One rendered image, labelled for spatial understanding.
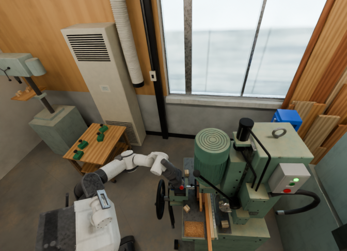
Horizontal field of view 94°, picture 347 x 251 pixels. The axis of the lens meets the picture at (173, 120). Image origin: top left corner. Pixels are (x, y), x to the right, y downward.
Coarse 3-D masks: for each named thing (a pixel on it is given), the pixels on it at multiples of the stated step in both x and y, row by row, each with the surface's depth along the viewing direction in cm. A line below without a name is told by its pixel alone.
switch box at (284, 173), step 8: (280, 168) 68; (288, 168) 67; (296, 168) 67; (304, 168) 67; (272, 176) 75; (280, 176) 68; (288, 176) 65; (296, 176) 65; (304, 176) 65; (272, 184) 75; (280, 184) 70; (288, 184) 69; (296, 184) 69; (272, 192) 75; (280, 192) 74
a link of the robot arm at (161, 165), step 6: (162, 156) 93; (156, 162) 91; (162, 162) 88; (168, 162) 90; (156, 168) 89; (162, 168) 90; (168, 168) 90; (174, 168) 92; (156, 174) 91; (162, 174) 94; (168, 174) 94
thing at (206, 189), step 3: (219, 183) 107; (201, 186) 106; (204, 186) 106; (216, 186) 105; (219, 186) 105; (201, 189) 106; (204, 189) 106; (207, 189) 105; (210, 189) 105; (213, 189) 105; (219, 189) 104; (201, 192) 108; (204, 192) 108; (207, 192) 108; (210, 192) 108; (213, 192) 108
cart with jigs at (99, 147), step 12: (96, 132) 232; (108, 132) 230; (120, 132) 229; (84, 144) 209; (96, 144) 215; (108, 144) 213; (120, 144) 258; (72, 156) 201; (84, 156) 200; (96, 156) 199; (108, 156) 239; (84, 168) 228; (96, 168) 227
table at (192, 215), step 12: (192, 168) 135; (192, 180) 127; (192, 192) 120; (180, 204) 118; (192, 204) 114; (192, 216) 108; (204, 216) 108; (204, 228) 103; (192, 240) 101; (204, 240) 100
